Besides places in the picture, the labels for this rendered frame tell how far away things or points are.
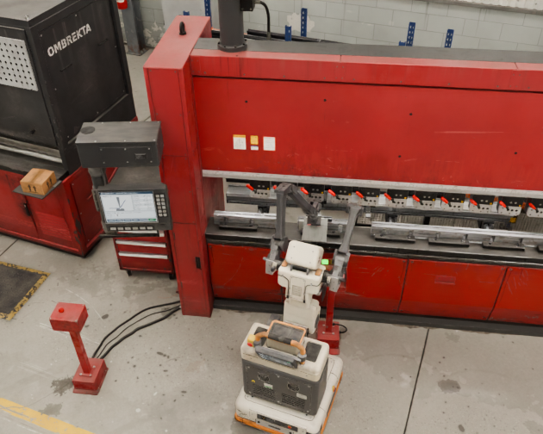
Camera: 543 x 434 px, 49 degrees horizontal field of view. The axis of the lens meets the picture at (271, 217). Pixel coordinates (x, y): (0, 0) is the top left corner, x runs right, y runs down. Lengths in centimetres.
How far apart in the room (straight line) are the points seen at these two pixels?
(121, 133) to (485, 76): 227
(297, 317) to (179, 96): 166
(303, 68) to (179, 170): 111
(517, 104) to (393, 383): 224
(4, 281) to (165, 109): 270
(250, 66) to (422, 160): 134
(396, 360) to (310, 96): 224
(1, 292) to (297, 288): 302
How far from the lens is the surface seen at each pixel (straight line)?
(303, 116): 401
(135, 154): 380
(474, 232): 467
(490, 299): 501
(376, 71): 383
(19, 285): 586
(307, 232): 440
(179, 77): 378
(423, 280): 479
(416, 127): 405
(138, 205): 401
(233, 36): 390
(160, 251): 524
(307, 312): 402
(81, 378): 484
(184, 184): 422
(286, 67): 384
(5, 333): 552
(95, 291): 559
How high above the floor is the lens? 389
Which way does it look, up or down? 40 degrees down
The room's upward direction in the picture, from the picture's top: 1 degrees counter-clockwise
